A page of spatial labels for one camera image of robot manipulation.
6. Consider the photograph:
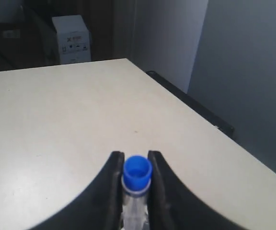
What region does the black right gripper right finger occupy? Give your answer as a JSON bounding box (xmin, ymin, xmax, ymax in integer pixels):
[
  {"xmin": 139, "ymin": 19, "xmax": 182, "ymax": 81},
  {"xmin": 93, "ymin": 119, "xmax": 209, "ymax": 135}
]
[{"xmin": 148, "ymin": 150, "xmax": 244, "ymax": 230}]

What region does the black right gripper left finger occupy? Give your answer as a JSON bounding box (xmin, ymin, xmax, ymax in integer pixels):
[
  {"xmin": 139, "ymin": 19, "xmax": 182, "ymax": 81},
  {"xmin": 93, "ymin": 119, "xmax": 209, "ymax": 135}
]
[{"xmin": 32, "ymin": 151, "xmax": 125, "ymax": 230}]

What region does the blue capped tube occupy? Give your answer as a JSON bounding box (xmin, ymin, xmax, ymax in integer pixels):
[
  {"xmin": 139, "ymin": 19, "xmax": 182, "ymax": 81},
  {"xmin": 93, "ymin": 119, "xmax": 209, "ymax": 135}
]
[{"xmin": 121, "ymin": 155, "xmax": 152, "ymax": 230}]

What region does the white cardboard box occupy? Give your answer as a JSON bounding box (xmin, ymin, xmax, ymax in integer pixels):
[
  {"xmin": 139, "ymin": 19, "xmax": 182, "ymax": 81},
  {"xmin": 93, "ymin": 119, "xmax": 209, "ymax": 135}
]
[{"xmin": 52, "ymin": 15, "xmax": 91, "ymax": 64}]

